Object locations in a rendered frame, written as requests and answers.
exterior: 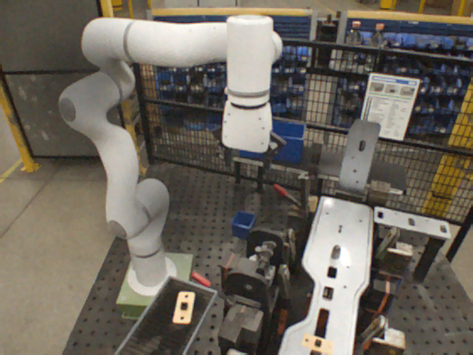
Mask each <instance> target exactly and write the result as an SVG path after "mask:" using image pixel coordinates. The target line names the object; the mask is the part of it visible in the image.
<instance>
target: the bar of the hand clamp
mask: <svg viewBox="0 0 473 355"><path fill-rule="evenodd" d="M296 179H298V181H300V187H301V204H302V210H305V211H307V212H308V213H309V195H308V182H309V181H311V183H315V179H316V177H315V176H314V175H312V177H309V176H308V173H305V172H302V175H301V176H299V177H296ZM307 209H308V210H307Z"/></svg>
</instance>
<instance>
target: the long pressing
mask: <svg viewBox="0 0 473 355"><path fill-rule="evenodd" d="M326 213H328V214H326ZM373 218H374V212H373V210H372V209H371V208H369V207H367V206H365V205H359V204H355V203H351V202H347V201H344V200H339V199H332V198H329V197H322V198H321V199H320V200H319V203H318V208H317V211H316V215H315V217H314V221H313V226H312V227H311V229H310V233H309V235H308V239H307V244H306V247H305V250H304V254H303V256H302V262H301V267H302V269H303V271H304V272H305V273H306V275H307V276H308V277H309V279H310V280H311V281H312V283H313V284H314V291H313V295H312V300H311V303H310V308H309V310H308V315H307V317H306V319H305V320H303V321H302V322H300V323H298V324H296V325H293V326H291V327H289V328H288V329H287V330H286V331H285V333H284V335H283V338H282V341H281V344H280V349H279V352H278V355H310V352H311V350H313V349H309V348H306V347H303V346H302V340H303V337H304V334H306V333H307V334H309V335H310V336H313V335H314V331H315V328H316V326H317V322H318V314H319V310H320V309H327V310H328V311H329V318H328V324H327V330H326V334H325V339H324V340H327V341H332V342H333V343H334V350H333V355H353V350H354V340H355V330H356V320H357V310H358V301H359V300H360V297H361V295H362V294H363V293H364V292H365V290H366V289H367V286H368V284H369V282H370V266H371V250H372V234H373ZM359 221H361V222H359ZM340 225H341V226H342V227H340ZM340 228H341V232H339V229H340ZM336 244H339V245H340V246H341V248H342V252H341V256H340V259H333V258H332V257H331V252H332V248H333V247H334V246H335V245H336ZM346 266H349V267H350V268H347V267H346ZM329 267H333V268H336V269H337V273H336V278H335V279H332V278H329V277H328V276H327V275H328V270H329ZM324 287H332V288H333V289H334V294H333V298H332V301H324V300H323V299H322V296H323V288H324ZM344 287H347V288H344Z"/></svg>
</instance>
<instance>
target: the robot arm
mask: <svg viewBox="0 0 473 355"><path fill-rule="evenodd" d="M81 46H82V51H83V54H84V57H86V58H87V59H88V60H89V61H90V62H91V63H93V64H94V65H95V66H96V67H97V66H98V67H100V68H101V70H100V71H99V72H97V73H95V74H92V75H89V76H87V77H86V78H84V79H81V80H79V81H77V82H76V83H74V84H73V85H71V86H69V87H68V88H67V89H66V90H65V91H64V92H63V93H62V94H61V95H60V98H59V109H60V113H61V114H62V118H63V119H64V120H65V122H66V123H67V124H68V125H69V126H70V127H71V128H73V129H75V130H77V131H79V132H80V133H81V134H83V135H85V136H87V137H90V138H91V139H92V140H93V142H94V144H95V146H96V148H97V150H98V151H99V153H100V156H101V159H102V161H103V163H104V166H105V168H106V173H107V185H108V187H107V197H106V219H107V223H108V226H109V227H110V229H111V231H112V232H113V233H114V235H116V236H118V237H119V238H121V239H127V242H128V250H129V253H130V255H131V257H132V260H133V266H132V267H131V269H130V271H129V272H128V285H129V286H130V288H131V289H132V291H133V292H135V293H136V294H138V295H140V296H143V297H153V296H155V295H156V293H157V292H158V291H159V288H160V286H162V285H163V283H164V282H165V280H166V278H167V277H168V276H175V277H176V276H177V271H176V267H175V265H174V264H173V262H172V261H171V260H170V259H168V258H167V257H165V252H164V247H163V241H162V236H161V234H162V230H163V225H164V222H165V219H166V214H167V211H168V207H169V195H168V192H167V190H166V187H165V186H164V185H163V184H162V183H161V182H159V181H157V180H155V179H145V180H144V181H142V182H140V183H139V184H138V185H137V183H138V179H139V159H138V156H137V152H136V150H135V147H134V144H133V140H132V138H131V136H130V134H129V133H128V132H127V131H126V130H125V129H123V128H120V127H118V126H117V125H114V124H111V123H109V122H108V121H107V119H106V112H108V111H109V110H111V109H112V108H114V107H116V106H118V105H119V104H120V103H122V102H123V101H125V100H126V99H128V98H129V96H130V95H131V94H132V92H133V89H134V86H135V78H134V76H133V73H132V71H131V70H130V68H129V67H128V66H127V64H126V63H125V61H126V62H130V63H132V62H135V63H145V64H150V65H155V66H161V67H172V68H188V67H192V66H197V65H200V64H206V63H217V62H227V78H228V87H226V94H228V99H229V101H227V102H226V108H225V114H224V122H223V125H221V126H219V127H217V128H214V129H213V130H212V134H213V135H214V137H215V139H216V142H217V143H218V145H219V146H220V148H221V150H222V151H223V152H224V162H225V164H226V167H228V166H229V165H230V164H231V163H232V148H234V149H239V150H246V151H251V152H256V153H262V154H263V156H264V160H263V172H262V174H263V175H265V174H266V173H267V171H270V170H271V168H272V160H273V158H274V157H275V156H277V155H278V154H279V153H280V152H281V151H282V150H283V149H284V148H285V145H286V142H285V141H284V140H283V139H282V138H281V137H279V135H277V134H275V133H274V132H273V131H271V114H270V107H269V103H268V102H267V100H268V99H269V81H270V69H271V65H272V64H273V63H274V62H275V61H276V60H277V59H278V58H279V56H280V54H281V53H282V40H281V39H280V37H279V35H277V34H276V33H274V32H273V21H272V19H270V18H268V17H265V16H261V15H239V16H231V17H230V18H228V20H227V21H226V23H202V24H190V25H181V24H179V25H174V24H167V23H161V22H155V21H150V22H149V21H142V20H136V19H116V18H109V19H108V18H101V19H95V20H93V21H91V22H90V23H89V24H88V25H87V26H86V28H85V30H84V34H83V40H82V42H81ZM221 132H223V137H222V136H221V135H220V133H221ZM271 141H272V142H274V143H276V144H277V145H278V146H277V147H276V148H274V149H273V150H272V149H271V147H270V146H269V144H270V142H271Z"/></svg>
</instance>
